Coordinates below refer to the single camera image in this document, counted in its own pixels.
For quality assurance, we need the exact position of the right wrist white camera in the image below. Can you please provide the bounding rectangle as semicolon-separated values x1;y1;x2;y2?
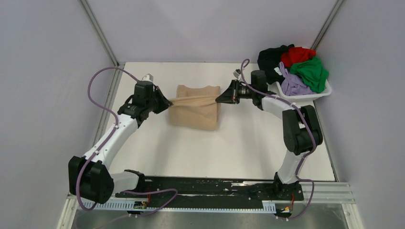
233;69;241;81

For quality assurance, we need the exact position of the lilac t-shirt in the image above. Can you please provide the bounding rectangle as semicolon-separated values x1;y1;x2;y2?
278;62;315;96

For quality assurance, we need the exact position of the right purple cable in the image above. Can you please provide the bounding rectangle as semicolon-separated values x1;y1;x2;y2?
240;59;317;221

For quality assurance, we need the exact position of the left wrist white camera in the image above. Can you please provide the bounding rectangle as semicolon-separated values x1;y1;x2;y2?
141;73;154;83

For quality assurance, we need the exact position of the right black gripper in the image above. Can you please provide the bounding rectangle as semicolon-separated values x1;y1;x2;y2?
216;79;256;104

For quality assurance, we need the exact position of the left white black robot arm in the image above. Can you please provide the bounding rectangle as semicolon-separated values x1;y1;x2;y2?
68;80;172;204

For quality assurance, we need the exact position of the purple cable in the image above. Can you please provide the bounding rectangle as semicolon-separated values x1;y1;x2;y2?
75;66;179;229
240;59;317;221

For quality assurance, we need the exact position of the aluminium frame rail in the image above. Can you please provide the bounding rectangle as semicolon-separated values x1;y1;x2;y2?
57;182;362;229

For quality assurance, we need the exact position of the beige t-shirt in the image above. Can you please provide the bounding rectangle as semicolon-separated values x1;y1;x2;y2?
168;85;221;131

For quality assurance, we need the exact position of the white plastic basket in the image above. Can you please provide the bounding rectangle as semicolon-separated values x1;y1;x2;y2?
275;81;332;102

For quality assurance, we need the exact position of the red t-shirt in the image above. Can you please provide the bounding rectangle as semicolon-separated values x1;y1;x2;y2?
280;47;317;68

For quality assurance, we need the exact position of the white slotted cable duct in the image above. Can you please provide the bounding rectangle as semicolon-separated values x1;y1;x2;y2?
94;200;277;214

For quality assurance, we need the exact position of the black t-shirt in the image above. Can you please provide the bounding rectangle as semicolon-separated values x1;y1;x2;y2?
257;44;295;84

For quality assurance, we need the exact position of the green t-shirt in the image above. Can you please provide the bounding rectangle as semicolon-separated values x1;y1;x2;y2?
290;56;330;94

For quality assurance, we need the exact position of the wrist white camera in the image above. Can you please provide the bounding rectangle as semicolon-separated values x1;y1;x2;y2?
233;69;241;81
141;73;154;83

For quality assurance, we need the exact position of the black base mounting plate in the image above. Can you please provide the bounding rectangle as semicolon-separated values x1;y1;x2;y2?
135;176;304;208

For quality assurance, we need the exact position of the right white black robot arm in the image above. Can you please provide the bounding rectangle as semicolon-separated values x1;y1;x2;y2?
215;69;323;200

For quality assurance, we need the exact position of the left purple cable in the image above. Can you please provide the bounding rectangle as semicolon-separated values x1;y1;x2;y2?
75;66;179;229

